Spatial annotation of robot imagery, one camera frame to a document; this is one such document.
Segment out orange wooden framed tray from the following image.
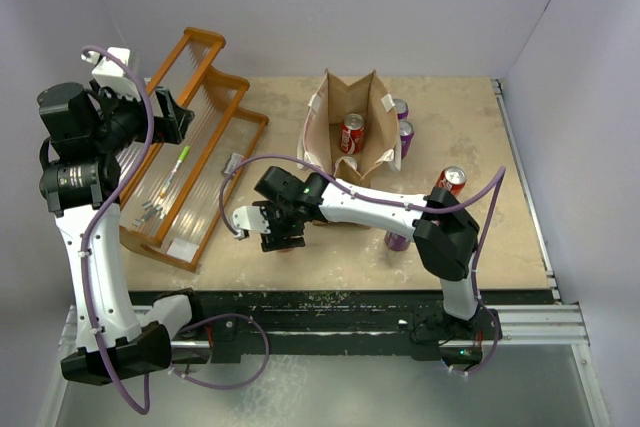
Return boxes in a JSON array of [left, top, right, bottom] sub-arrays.
[[120, 27, 269, 272]]

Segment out purple soda can front left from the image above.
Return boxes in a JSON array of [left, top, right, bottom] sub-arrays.
[[384, 232, 411, 252]]

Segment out small grey metal clips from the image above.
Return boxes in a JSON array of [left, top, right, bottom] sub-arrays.
[[132, 198, 165, 227]]

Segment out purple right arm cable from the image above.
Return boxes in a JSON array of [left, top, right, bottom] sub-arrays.
[[218, 154, 507, 378]]

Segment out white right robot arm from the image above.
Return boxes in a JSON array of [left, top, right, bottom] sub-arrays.
[[245, 166, 480, 338]]

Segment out green marker pen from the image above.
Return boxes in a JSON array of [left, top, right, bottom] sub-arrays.
[[158, 145, 191, 199]]

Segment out small brown packet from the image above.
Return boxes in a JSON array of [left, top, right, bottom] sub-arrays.
[[222, 152, 244, 176]]

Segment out red cola can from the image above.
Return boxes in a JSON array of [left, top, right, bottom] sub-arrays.
[[435, 166, 467, 197], [340, 113, 365, 154], [335, 156, 358, 171]]

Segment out purple soda can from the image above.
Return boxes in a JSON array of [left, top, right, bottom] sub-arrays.
[[393, 98, 409, 121], [399, 120, 414, 159], [384, 232, 411, 252]]

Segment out aluminium front rail frame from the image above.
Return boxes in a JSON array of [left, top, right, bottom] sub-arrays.
[[39, 305, 612, 426]]

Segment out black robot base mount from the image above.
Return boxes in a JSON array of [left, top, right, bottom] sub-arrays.
[[127, 289, 556, 366]]

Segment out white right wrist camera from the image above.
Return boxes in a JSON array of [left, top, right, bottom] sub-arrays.
[[231, 206, 271, 240]]

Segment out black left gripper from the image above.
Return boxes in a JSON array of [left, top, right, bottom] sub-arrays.
[[89, 81, 192, 156]]

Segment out brown canvas tote bag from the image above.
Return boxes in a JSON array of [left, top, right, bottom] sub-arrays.
[[298, 68, 404, 228]]

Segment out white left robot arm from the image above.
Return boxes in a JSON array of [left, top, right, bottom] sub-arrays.
[[37, 82, 206, 386]]

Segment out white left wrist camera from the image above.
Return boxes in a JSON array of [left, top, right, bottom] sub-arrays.
[[86, 47, 141, 101]]

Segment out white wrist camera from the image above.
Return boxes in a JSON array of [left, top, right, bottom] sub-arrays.
[[86, 47, 141, 101], [231, 206, 271, 240]]

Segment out purple soda can far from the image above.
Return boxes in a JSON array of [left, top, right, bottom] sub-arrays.
[[393, 98, 409, 121]]

